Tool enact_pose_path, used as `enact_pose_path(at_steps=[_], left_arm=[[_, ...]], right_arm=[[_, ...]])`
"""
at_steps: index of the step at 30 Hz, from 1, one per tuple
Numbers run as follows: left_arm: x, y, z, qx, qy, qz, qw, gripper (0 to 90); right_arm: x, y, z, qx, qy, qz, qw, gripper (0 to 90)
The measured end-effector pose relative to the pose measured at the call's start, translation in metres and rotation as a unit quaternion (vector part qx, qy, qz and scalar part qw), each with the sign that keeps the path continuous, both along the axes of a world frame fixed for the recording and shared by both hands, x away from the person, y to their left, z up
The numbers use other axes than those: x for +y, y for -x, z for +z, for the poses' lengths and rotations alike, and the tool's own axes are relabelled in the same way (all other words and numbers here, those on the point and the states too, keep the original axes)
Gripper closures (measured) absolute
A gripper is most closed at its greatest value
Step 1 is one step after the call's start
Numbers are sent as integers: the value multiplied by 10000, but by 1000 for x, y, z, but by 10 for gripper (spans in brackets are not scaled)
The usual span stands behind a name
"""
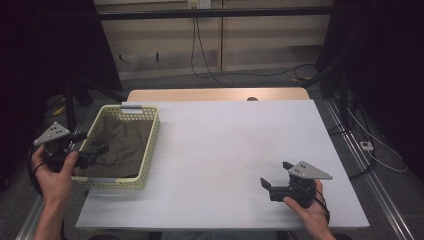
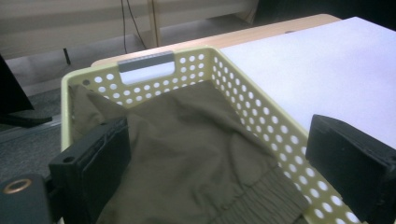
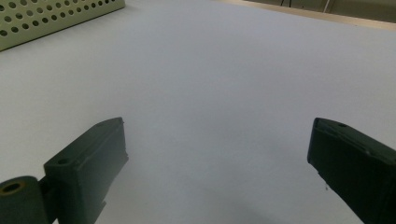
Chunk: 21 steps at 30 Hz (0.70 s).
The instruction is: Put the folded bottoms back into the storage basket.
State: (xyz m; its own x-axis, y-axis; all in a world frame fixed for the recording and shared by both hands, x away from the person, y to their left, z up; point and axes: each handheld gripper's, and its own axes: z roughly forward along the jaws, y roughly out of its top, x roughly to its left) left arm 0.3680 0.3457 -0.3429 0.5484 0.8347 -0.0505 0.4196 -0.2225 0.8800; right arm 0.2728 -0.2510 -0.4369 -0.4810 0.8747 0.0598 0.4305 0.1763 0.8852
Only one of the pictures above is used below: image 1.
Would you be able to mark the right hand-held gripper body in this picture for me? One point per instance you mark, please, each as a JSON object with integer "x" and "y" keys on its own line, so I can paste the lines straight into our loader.
{"x": 305, "y": 171}

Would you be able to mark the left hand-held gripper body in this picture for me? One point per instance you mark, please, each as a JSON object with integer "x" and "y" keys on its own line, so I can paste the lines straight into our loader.
{"x": 53, "y": 133}

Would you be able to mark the olive green pants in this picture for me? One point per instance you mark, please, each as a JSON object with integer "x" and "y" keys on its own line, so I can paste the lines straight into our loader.
{"x": 125, "y": 143}

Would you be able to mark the pale yellow plastic basket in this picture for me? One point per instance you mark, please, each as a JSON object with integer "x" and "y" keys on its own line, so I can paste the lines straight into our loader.
{"x": 148, "y": 150}

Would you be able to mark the person's right hand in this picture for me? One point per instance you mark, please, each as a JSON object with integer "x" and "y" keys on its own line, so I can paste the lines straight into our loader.
{"x": 315, "y": 216}

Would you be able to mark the person's left hand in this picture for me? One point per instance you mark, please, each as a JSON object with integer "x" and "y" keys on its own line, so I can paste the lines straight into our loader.
{"x": 55, "y": 186}

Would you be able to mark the black metal stand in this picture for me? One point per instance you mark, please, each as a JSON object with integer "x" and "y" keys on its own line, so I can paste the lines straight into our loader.
{"x": 70, "y": 110}

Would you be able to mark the white power plug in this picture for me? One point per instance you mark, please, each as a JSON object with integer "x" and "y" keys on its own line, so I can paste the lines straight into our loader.
{"x": 366, "y": 146}

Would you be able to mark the dark curtain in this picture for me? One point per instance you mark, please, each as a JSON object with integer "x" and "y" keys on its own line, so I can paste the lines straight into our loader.
{"x": 383, "y": 66}
{"x": 40, "y": 66}

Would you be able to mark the black horizontal metal bar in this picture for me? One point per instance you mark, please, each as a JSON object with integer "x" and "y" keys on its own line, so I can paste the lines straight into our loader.
{"x": 213, "y": 13}

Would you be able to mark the white wall outlet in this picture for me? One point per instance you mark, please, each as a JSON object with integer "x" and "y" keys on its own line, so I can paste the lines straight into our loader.
{"x": 199, "y": 3}

